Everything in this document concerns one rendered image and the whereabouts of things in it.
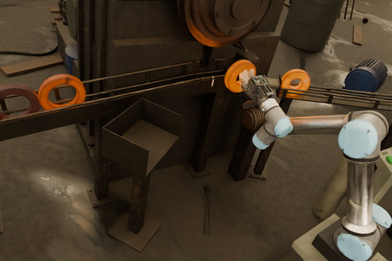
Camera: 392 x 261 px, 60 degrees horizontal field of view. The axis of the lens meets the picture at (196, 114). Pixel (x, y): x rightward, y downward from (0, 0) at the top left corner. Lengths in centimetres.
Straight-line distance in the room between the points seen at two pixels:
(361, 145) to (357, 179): 14
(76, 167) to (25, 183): 28
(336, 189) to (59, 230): 148
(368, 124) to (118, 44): 103
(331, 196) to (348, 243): 73
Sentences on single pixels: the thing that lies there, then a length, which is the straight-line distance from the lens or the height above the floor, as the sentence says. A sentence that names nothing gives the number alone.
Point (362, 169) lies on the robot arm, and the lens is 129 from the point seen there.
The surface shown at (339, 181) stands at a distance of 206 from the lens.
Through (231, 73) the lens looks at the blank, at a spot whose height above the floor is 86.
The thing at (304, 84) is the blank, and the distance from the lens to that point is 194.
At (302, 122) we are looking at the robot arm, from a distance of 148.
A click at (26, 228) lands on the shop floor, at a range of 193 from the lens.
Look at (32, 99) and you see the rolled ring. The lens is 149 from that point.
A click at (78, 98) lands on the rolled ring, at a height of 67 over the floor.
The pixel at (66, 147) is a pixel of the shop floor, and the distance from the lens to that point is 230.
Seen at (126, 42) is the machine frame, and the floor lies 87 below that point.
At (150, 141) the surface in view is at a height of 60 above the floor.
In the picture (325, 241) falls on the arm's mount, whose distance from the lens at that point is 164.
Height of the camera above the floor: 155
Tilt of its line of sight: 35 degrees down
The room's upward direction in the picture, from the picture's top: 13 degrees clockwise
